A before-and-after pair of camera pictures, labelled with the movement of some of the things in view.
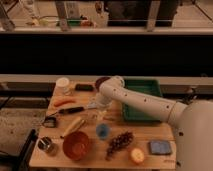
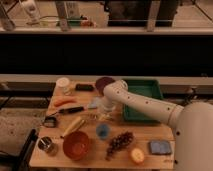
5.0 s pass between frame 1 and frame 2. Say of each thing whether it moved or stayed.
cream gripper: moved
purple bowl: stayed
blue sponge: stayed
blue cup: stayed
